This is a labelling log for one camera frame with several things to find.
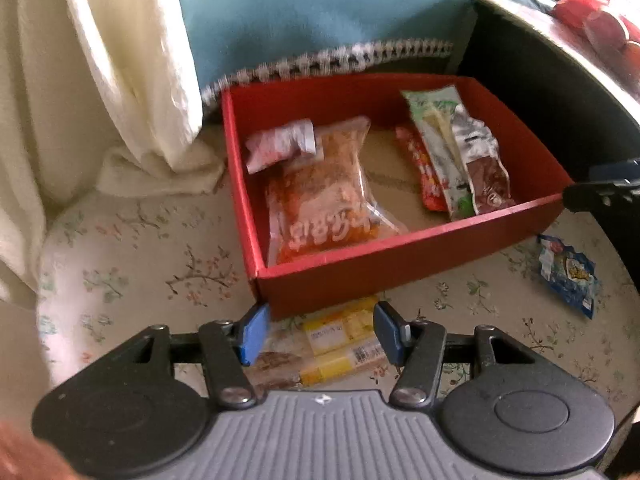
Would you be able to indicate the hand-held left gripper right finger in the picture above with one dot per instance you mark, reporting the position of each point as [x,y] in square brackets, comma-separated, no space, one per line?
[387,332]

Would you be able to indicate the teal blanket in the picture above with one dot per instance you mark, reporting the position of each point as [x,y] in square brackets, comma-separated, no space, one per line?
[300,10]

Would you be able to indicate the red and white snack packet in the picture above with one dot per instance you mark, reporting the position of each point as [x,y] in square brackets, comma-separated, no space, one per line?
[272,145]

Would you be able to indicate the blue snack packet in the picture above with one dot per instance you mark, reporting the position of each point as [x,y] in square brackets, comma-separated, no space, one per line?
[567,272]

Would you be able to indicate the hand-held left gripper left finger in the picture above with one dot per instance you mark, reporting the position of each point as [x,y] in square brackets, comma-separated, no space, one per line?
[252,332]

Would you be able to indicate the red cardboard box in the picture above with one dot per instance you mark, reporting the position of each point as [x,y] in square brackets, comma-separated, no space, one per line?
[400,265]

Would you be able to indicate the red orange snack packet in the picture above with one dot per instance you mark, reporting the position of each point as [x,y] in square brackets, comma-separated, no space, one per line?
[425,180]

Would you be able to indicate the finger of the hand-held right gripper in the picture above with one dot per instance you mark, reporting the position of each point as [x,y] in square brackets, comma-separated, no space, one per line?
[617,170]
[600,197]

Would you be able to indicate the silver and brown snack packet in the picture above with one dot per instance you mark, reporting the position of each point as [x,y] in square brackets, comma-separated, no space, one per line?
[485,170]

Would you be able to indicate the clear crinkled orange snack packet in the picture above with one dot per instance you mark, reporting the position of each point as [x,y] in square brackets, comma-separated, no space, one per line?
[320,200]

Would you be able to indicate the red fruit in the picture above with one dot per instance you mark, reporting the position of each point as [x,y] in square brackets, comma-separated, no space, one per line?
[605,30]
[631,55]

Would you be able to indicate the yellow snack packet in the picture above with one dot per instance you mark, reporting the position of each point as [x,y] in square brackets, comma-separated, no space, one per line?
[330,345]

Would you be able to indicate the white cloth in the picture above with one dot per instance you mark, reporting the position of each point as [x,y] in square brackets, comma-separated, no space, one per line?
[130,60]

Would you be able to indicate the dark side table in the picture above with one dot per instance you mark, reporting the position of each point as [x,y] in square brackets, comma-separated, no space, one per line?
[525,85]

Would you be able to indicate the green snack packet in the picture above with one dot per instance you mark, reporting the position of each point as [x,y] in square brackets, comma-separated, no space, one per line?
[430,115]

